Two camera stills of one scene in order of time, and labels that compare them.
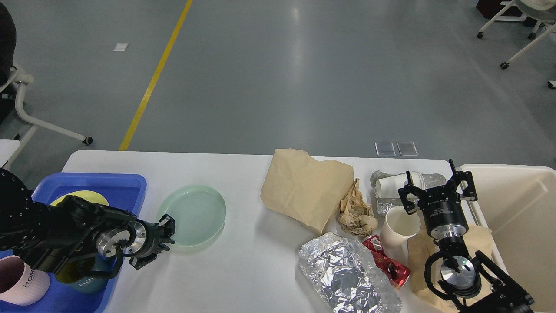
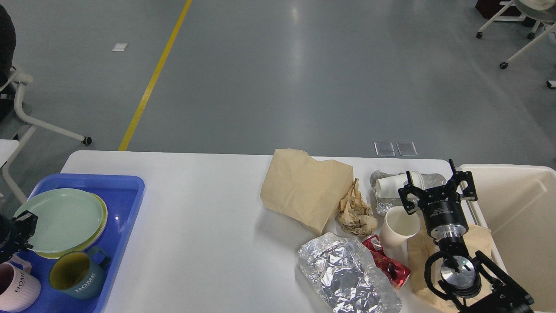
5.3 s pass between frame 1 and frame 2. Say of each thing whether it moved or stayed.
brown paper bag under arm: stayed
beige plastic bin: stayed
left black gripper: moved
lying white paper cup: stayed
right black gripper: stayed
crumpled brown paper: stayed
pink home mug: moved
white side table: stayed
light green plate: moved
